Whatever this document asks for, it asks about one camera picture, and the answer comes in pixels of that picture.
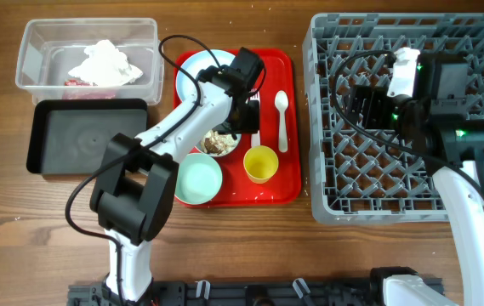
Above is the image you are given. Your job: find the clear plastic bin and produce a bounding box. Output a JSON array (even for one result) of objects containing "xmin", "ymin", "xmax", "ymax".
[{"xmin": 15, "ymin": 18, "xmax": 164, "ymax": 105}]

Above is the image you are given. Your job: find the grey dishwasher rack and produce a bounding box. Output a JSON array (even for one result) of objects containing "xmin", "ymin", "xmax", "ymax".
[{"xmin": 302, "ymin": 13, "xmax": 484, "ymax": 225}]

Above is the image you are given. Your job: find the red snack wrapper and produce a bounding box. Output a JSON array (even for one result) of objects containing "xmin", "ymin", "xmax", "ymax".
[{"xmin": 62, "ymin": 79, "xmax": 117, "ymax": 99}]

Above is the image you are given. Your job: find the light blue bowl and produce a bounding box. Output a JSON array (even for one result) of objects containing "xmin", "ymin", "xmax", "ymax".
[{"xmin": 194, "ymin": 129, "xmax": 242, "ymax": 159}]

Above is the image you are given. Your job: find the red serving tray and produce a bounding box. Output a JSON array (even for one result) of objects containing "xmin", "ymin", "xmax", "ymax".
[{"xmin": 172, "ymin": 48, "xmax": 303, "ymax": 208}]

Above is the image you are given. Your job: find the mint green bowl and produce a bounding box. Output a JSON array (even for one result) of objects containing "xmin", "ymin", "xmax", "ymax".
[{"xmin": 175, "ymin": 153, "xmax": 223, "ymax": 206}]

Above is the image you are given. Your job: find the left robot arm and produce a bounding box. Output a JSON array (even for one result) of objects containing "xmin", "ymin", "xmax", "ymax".
[{"xmin": 90, "ymin": 79, "xmax": 259, "ymax": 305}]

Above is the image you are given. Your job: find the white plastic fork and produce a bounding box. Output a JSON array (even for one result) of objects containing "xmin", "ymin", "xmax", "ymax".
[{"xmin": 251, "ymin": 93, "xmax": 260, "ymax": 147}]

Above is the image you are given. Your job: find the black plastic tray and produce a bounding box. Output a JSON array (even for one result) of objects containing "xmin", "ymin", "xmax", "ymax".
[{"xmin": 26, "ymin": 99, "xmax": 148, "ymax": 175}]

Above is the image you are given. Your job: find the light blue plate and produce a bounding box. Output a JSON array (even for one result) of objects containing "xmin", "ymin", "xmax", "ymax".
[{"xmin": 175, "ymin": 49, "xmax": 235, "ymax": 102}]

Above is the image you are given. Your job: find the white napkin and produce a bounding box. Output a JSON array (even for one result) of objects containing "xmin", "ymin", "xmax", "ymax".
[{"xmin": 68, "ymin": 40, "xmax": 143, "ymax": 87}]

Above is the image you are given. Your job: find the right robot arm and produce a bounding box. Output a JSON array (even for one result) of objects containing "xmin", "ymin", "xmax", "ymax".
[{"xmin": 331, "ymin": 48, "xmax": 484, "ymax": 305}]

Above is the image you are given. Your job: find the yellow cup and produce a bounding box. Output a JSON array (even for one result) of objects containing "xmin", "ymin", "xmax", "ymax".
[{"xmin": 243, "ymin": 145, "xmax": 279, "ymax": 184}]

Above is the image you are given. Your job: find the white plastic spoon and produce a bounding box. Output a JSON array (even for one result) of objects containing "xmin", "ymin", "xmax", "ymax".
[{"xmin": 275, "ymin": 90, "xmax": 288, "ymax": 153}]

